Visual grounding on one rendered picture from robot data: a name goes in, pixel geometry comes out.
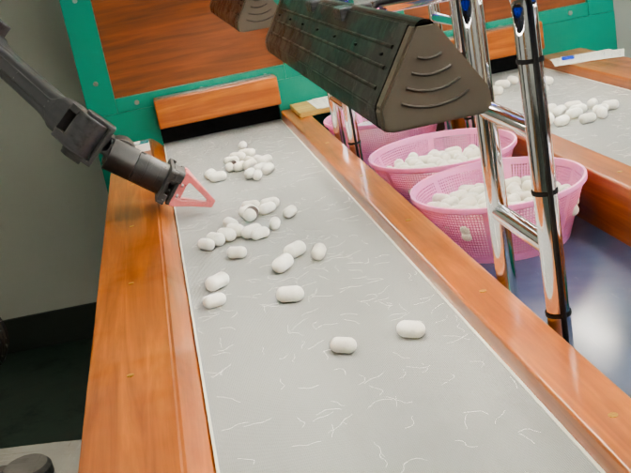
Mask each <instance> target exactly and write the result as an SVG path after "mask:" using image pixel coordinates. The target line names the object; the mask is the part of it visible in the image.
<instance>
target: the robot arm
mask: <svg viewBox="0 0 631 473"><path fill-rule="evenodd" d="M10 29H11V27H9V26H8V25H7V24H6V23H4V22H3V21H2V20H1V19H0V78H1V79H2V80H3V81H4V82H6V83H7V84H8V85H9V86H10V87H11V88H12V89H13V90H14V91H16V92H17V93H18V94H19V95H20V96H21V97H22V98H23V99H24V100H25V101H27V102H28V103H29V104H30V105H31V106H32V107H33V108H34V109H35V110H36V111H37V112H38V113H39V114H40V115H41V117H42V118H43V120H44V121H45V124H46V126H47V127H48V128H49V129H50V130H51V131H52V133H51V134H52V136H53V137H54V138H55V139H56V140H57V141H59V142H60V143H61V144H62V145H63V146H62V149H61V150H60V151H61V152H62V153H63V154H64V155H65V156H67V157H68V158H70V159H71V160H73V161H74V162H76V163H77V164H79V163H80V162H82V163H83V164H85V165H86V166H88V167H90V165H91V164H92V162H93V161H94V160H95V158H96V157H97V156H98V155H99V153H101V155H103V156H102V158H101V163H102V166H101V168H102V169H104V170H106V171H108V172H110V173H113V174H115V175H118V176H120V177H122V178H124V179H126V180H129V181H130V182H132V183H134V184H136V185H138V186H140V187H142V188H144V189H146V190H148V191H151V192H154V193H155V202H157V203H159V204H161V205H163V203H164V202H165V203H166V204H167V205H169V206H201V207H213V205H214V203H215V199H214V198H213V197H212V196H211V195H210V194H209V193H208V191H207V190H206V189H205V188H204V187H203V186H202V185H201V183H200V182H199V181H198V180H197V179H196V178H195V176H194V175H193V174H192V173H191V172H190V170H189V169H188V168H186V167H184V166H182V165H181V166H178V165H176V163H177V161H176V160H173V159H171V158H170V159H169V161H168V162H167V163H166V162H164V161H162V160H159V159H157V158H155V157H153V156H151V155H149V154H147V153H145V152H143V151H142V152H141V150H140V149H137V148H135V144H134V142H133V141H132V140H131V139H130V138H129V137H127V136H124V135H114V132H115V131H116V127H115V126H114V125H113V124H111V123H110V122H108V121H107V120H105V119H104V118H103V117H101V116H100V115H98V114H96V113H95V112H93V111H92V110H90V109H88V110H87V109H86V108H85V107H84V106H83V105H81V104H80V103H78V102H77V101H75V100H73V99H70V98H66V97H65V96H64V95H63V94H61V93H60V92H59V91H58V90H57V89H56V88H55V87H53V86H52V85H51V84H50V83H49V82H48V81H46V80H45V79H44V78H43V77H42V76H41V75H40V74H38V73H37V72H36V71H35V70H34V69H33V68H31V67H30V66H29V65H28V64H27V63H26V62H24V61H23V60H22V59H21V58H20V57H19V56H18V55H17V54H15V53H14V52H13V51H12V49H11V48H10V47H9V45H8V42H7V40H6V39H5V36H6V35H7V33H8V31H9V30H10ZM140 152H141V153H140ZM90 154H91V156H90ZM89 156H90V157H89ZM88 157H89V158H88ZM189 183H191V184H192V185H193V186H194V187H195V188H196V189H197V190H198V191H199V192H200V193H201V194H202V195H203V196H204V197H205V198H206V200H205V201H204V200H196V199H191V198H185V197H181V195H182V193H183V192H184V191H185V189H186V187H187V186H188V184H189Z"/></svg>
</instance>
